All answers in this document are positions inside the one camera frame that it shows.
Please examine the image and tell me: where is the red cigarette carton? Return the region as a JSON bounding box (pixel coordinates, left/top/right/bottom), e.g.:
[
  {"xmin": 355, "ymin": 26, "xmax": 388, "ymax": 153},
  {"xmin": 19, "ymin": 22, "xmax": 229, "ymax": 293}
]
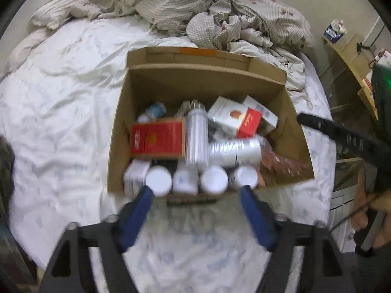
[{"xmin": 129, "ymin": 118, "xmax": 185, "ymax": 159}]

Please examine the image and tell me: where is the brown cardboard box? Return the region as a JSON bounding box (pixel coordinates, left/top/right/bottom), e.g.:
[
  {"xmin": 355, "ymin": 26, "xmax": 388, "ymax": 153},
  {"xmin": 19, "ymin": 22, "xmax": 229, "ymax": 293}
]
[{"xmin": 107, "ymin": 47, "xmax": 311, "ymax": 194}]

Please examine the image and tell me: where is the clear plastic jar white lid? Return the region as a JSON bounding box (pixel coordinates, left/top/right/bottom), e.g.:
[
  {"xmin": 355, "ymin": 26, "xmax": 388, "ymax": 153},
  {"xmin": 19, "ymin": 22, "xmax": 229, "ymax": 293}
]
[{"xmin": 172, "ymin": 161, "xmax": 199, "ymax": 195}]

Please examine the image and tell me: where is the white bottle in box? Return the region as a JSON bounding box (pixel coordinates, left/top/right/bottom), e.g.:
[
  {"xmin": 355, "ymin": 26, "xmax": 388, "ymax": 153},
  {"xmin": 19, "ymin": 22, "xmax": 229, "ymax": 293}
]
[{"xmin": 145, "ymin": 165, "xmax": 172, "ymax": 197}]

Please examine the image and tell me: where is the crumpled checkered blanket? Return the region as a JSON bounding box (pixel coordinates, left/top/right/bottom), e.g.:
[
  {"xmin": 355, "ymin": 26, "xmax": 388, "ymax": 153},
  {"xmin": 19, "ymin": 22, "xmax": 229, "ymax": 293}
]
[{"xmin": 89, "ymin": 0, "xmax": 313, "ymax": 91}]

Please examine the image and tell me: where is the brown wooden comb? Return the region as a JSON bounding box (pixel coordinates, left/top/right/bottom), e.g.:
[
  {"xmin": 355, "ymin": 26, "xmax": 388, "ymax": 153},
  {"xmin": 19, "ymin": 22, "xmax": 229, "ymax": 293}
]
[{"xmin": 259, "ymin": 147, "xmax": 314, "ymax": 187}]

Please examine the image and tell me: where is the white cylindrical can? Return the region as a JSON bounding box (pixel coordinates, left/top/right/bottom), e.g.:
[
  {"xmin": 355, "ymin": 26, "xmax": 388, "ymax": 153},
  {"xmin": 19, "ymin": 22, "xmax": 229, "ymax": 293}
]
[{"xmin": 209, "ymin": 138, "xmax": 262, "ymax": 168}]

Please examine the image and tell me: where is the small white box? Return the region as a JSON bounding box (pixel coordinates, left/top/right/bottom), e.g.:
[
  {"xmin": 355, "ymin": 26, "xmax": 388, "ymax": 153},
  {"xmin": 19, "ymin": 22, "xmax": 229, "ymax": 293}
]
[{"xmin": 123, "ymin": 159, "xmax": 151, "ymax": 197}]

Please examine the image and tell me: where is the striped pillow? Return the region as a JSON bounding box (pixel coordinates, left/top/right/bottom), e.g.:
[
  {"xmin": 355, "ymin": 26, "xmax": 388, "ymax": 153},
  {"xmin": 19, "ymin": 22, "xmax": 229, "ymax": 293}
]
[{"xmin": 0, "ymin": 0, "xmax": 101, "ymax": 77}]

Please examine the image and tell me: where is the white green medicine box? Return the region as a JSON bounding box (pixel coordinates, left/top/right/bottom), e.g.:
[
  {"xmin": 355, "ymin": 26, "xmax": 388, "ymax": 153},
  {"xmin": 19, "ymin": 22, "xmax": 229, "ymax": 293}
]
[{"xmin": 243, "ymin": 95, "xmax": 278, "ymax": 136}]

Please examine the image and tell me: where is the white red cigarette pack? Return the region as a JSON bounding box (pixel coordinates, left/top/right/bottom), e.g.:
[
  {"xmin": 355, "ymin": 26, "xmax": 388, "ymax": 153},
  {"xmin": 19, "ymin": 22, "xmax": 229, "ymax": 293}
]
[{"xmin": 207, "ymin": 97, "xmax": 262, "ymax": 138}]

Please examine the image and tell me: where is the LED corn light bulb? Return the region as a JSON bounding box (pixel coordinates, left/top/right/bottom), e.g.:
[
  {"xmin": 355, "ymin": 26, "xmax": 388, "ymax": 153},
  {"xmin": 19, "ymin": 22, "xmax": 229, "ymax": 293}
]
[{"xmin": 185, "ymin": 101, "xmax": 209, "ymax": 172}]

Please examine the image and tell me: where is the wooden side shelf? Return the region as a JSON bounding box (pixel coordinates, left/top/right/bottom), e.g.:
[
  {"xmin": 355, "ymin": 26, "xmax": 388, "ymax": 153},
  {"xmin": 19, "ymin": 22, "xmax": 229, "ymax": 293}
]
[{"xmin": 323, "ymin": 33, "xmax": 378, "ymax": 120}]

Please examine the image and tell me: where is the person's hand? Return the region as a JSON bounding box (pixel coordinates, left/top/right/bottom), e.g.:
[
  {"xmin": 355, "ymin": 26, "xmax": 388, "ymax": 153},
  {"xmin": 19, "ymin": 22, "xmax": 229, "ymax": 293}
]
[{"xmin": 350, "ymin": 188, "xmax": 391, "ymax": 249}]

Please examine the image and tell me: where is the small white pill bottle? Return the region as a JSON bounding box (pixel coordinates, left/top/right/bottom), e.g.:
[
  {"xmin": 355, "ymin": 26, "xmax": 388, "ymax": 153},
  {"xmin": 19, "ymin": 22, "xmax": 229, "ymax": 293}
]
[{"xmin": 137, "ymin": 102, "xmax": 166, "ymax": 123}]

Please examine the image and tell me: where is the camouflage clothing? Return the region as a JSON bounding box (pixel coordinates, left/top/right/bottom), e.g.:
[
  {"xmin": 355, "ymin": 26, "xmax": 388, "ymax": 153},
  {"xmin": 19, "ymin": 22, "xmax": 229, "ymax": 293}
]
[{"xmin": 0, "ymin": 136, "xmax": 15, "ymax": 218}]

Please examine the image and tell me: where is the black rectangular stick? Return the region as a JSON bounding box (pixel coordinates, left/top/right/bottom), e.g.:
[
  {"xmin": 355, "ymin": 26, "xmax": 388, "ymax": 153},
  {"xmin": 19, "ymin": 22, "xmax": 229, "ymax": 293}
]
[{"xmin": 166, "ymin": 199, "xmax": 218, "ymax": 206}]

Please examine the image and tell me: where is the blue white tissue pack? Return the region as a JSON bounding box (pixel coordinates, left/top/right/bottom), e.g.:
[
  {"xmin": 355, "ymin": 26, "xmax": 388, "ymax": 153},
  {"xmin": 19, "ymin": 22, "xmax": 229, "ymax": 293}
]
[{"xmin": 323, "ymin": 19, "xmax": 347, "ymax": 44}]

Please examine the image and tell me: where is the white cap bottle right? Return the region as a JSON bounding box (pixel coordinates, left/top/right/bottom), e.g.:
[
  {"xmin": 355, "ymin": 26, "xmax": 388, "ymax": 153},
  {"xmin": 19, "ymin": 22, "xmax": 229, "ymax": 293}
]
[{"xmin": 229, "ymin": 165, "xmax": 259, "ymax": 190}]

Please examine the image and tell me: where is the white floral bed sheet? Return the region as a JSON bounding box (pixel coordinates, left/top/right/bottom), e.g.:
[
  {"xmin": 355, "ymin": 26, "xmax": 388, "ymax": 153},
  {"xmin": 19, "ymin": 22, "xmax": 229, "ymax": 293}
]
[{"xmin": 0, "ymin": 14, "xmax": 337, "ymax": 293}]

